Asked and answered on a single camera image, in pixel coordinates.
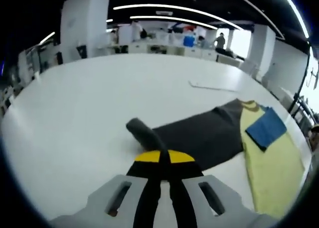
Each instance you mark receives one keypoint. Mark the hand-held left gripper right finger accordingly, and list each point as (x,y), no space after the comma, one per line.
(219,200)

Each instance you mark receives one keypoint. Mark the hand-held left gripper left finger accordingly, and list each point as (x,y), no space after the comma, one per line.
(109,200)

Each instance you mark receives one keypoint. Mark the yellow blue dark garment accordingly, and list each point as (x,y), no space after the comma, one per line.
(199,138)

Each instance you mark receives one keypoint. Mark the white table socket strip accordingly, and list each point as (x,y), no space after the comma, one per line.
(211,86)

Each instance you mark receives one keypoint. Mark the black tripod stand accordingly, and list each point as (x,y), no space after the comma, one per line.
(302,81)

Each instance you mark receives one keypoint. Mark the long white workbench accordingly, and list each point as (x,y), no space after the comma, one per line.
(174,51)

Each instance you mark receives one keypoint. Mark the blue storage bin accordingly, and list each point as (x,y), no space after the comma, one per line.
(189,40)

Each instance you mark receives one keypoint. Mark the ceiling light strip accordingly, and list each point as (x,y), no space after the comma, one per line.
(47,37)
(179,9)
(174,19)

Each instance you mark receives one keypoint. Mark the white square pillar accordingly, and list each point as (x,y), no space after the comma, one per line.
(84,26)

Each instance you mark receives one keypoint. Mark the ceiling air vent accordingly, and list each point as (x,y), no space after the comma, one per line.
(164,13)

